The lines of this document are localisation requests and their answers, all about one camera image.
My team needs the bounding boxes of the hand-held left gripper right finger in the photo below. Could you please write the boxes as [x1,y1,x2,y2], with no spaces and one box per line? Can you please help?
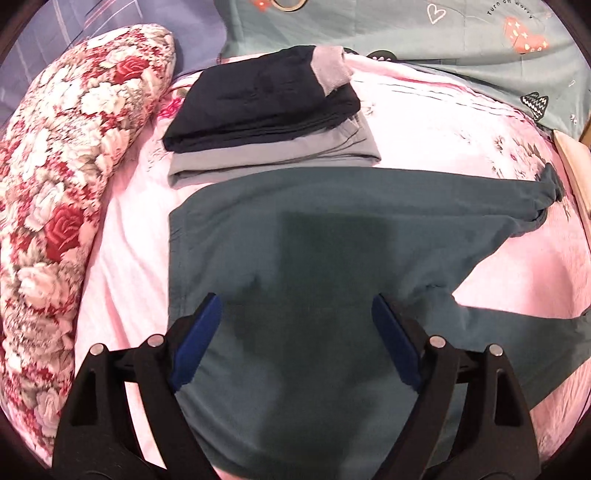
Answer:
[372,293,541,480]

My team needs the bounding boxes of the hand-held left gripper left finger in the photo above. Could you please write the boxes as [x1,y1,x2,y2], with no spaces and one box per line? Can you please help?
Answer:
[52,292,222,480]

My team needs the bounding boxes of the teal long-sleeve shirt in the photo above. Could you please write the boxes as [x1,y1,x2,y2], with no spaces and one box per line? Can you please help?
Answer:
[167,166,591,480]

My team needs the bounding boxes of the folded grey pants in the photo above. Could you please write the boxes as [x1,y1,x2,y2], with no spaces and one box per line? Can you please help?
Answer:
[167,113,383,188]

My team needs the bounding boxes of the folded dark navy pants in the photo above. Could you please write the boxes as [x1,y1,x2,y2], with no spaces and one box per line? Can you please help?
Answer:
[163,45,362,154]

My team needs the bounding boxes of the red floral pillow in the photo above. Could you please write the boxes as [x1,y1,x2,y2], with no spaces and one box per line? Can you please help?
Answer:
[0,25,177,467]

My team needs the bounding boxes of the pink floral bed sheet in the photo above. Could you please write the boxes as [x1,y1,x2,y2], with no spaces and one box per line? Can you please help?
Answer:
[44,53,591,480]

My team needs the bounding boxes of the teal printed blanket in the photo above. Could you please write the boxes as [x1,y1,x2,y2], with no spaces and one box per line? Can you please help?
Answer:
[217,0,591,141]

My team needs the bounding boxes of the blue plaid sheet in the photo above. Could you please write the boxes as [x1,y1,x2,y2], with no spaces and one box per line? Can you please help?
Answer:
[0,0,236,121]

